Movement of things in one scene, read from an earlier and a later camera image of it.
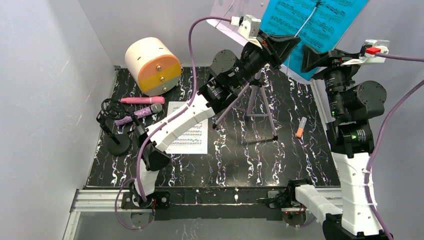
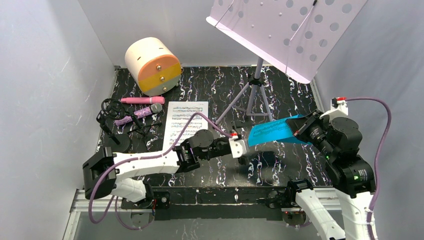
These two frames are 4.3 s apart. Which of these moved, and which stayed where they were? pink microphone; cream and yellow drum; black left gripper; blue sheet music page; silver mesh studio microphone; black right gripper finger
Moved: black right gripper finger; blue sheet music page; black left gripper
Stayed: cream and yellow drum; silver mesh studio microphone; pink microphone
